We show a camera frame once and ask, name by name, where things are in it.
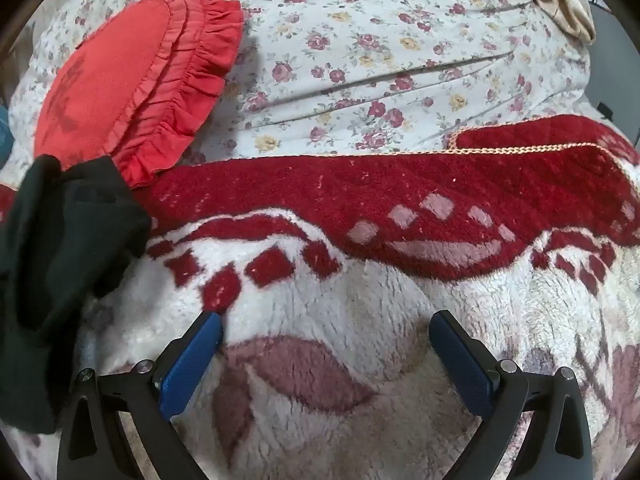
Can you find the beige cloth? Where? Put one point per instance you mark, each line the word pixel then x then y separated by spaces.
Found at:
pixel 560 5

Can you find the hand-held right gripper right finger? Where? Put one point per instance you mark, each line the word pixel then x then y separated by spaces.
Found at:
pixel 460 360

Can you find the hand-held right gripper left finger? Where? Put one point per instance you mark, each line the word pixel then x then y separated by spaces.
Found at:
pixel 192 360

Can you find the black pants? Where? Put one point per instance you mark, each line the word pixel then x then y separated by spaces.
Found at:
pixel 65 235

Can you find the floral bed sheet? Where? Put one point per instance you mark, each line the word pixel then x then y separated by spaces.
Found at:
pixel 350 35

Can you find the red and white fleece blanket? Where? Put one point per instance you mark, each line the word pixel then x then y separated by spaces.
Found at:
pixel 350 300

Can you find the red ruffled round pillow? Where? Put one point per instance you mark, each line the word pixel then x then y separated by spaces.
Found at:
pixel 110 85

